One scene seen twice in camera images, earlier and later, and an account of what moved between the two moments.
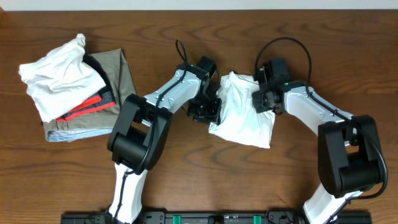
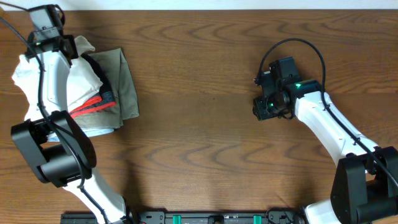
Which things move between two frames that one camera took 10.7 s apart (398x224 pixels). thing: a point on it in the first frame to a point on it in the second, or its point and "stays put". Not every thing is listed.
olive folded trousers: [116, 72] stays put
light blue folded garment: [67, 135] stays put
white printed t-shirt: [239, 121] to [82, 80]
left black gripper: [212, 116] to [69, 40]
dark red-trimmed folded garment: [105, 98] stays put
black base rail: [217, 217] stays put
